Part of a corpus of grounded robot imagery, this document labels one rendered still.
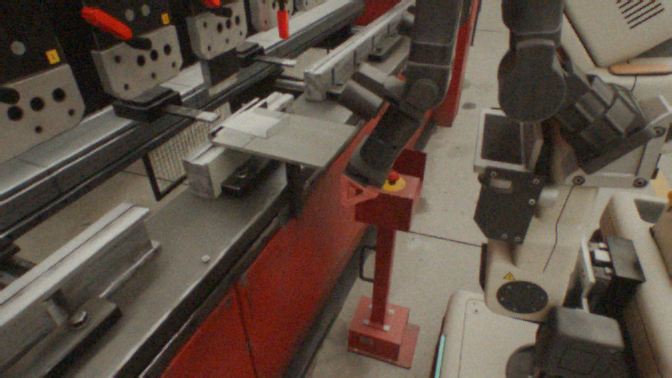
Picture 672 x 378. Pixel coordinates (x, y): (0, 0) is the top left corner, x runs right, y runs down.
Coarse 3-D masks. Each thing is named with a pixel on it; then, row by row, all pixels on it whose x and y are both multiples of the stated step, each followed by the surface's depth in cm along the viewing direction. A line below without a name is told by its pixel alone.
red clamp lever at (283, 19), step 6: (276, 0) 90; (282, 0) 90; (288, 0) 90; (282, 6) 91; (282, 12) 91; (282, 18) 92; (288, 18) 93; (282, 24) 93; (288, 24) 93; (282, 30) 94; (288, 30) 94; (282, 36) 95; (288, 36) 95
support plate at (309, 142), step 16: (256, 112) 99; (272, 112) 99; (288, 128) 93; (304, 128) 93; (320, 128) 93; (336, 128) 93; (352, 128) 93; (224, 144) 88; (240, 144) 87; (256, 144) 87; (272, 144) 87; (288, 144) 87; (304, 144) 87; (320, 144) 87; (336, 144) 87; (288, 160) 83; (304, 160) 82; (320, 160) 82
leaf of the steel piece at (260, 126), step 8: (248, 120) 95; (256, 120) 95; (264, 120) 95; (272, 120) 95; (280, 120) 91; (288, 120) 94; (240, 128) 92; (248, 128) 92; (256, 128) 92; (264, 128) 92; (272, 128) 89; (280, 128) 92; (264, 136) 89; (272, 136) 90
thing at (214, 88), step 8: (216, 56) 84; (224, 56) 87; (232, 56) 89; (200, 64) 83; (208, 64) 83; (216, 64) 85; (224, 64) 87; (232, 64) 90; (208, 72) 84; (216, 72) 86; (224, 72) 88; (232, 72) 90; (208, 80) 85; (216, 80) 86; (224, 80) 89; (232, 80) 93; (208, 88) 86; (216, 88) 88; (224, 88) 91
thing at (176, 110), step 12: (144, 96) 99; (156, 96) 99; (168, 96) 101; (180, 96) 105; (120, 108) 99; (132, 108) 97; (144, 108) 96; (156, 108) 98; (168, 108) 100; (180, 108) 100; (144, 120) 97; (204, 120) 96; (216, 120) 97
